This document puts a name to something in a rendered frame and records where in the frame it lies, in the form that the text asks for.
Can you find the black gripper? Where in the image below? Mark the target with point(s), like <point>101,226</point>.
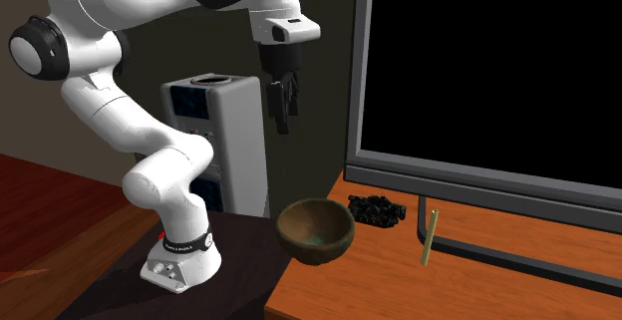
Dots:
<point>281,59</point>

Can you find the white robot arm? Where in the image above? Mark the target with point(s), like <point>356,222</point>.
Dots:
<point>121,115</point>

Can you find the grey tower appliance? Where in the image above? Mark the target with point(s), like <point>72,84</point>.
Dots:
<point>233,139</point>

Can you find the brown wooden bowl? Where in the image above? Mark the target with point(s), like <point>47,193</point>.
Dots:
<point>316,231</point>

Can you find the black lumpy object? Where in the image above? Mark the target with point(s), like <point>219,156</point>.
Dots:
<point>376,210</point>

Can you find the dark robot stand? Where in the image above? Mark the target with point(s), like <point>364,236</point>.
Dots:
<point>243,265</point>

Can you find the olive green stick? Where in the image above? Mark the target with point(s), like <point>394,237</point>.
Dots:
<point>429,237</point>

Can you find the grey framed black television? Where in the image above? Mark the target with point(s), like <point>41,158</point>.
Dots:
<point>486,66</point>

